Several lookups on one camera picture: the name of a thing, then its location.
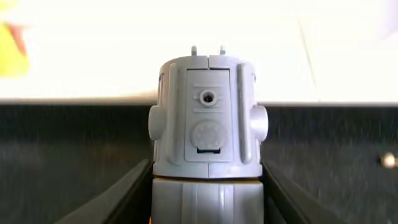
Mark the grey and yellow toy truck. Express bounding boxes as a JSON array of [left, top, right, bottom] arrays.
[[147, 45, 269, 224]]

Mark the white shelf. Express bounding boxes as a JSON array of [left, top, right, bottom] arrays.
[[0, 0, 398, 108]]

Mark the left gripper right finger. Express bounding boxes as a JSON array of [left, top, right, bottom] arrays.
[[262, 161, 346, 224]]

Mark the orange dinosaur toy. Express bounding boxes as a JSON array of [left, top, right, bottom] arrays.
[[0, 21, 31, 78]]

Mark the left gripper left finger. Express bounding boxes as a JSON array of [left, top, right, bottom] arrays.
[[54, 159, 154, 224]]

